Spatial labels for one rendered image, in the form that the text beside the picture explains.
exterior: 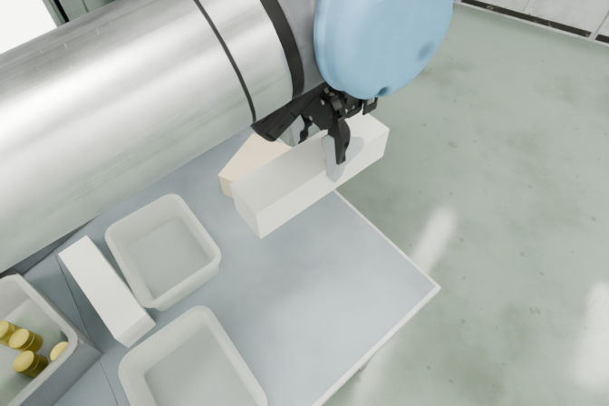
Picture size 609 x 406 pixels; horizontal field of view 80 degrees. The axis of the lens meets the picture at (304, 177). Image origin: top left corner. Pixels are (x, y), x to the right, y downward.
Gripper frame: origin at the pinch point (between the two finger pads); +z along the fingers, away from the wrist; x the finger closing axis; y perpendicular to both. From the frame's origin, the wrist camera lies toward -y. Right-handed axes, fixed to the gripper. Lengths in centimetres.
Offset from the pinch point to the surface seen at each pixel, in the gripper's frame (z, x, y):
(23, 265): 33, 38, -48
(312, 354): 35.0, -13.4, -10.7
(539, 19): 104, 73, 296
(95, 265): 29, 26, -35
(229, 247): 35.0, 15.6, -10.9
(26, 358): 29, 16, -50
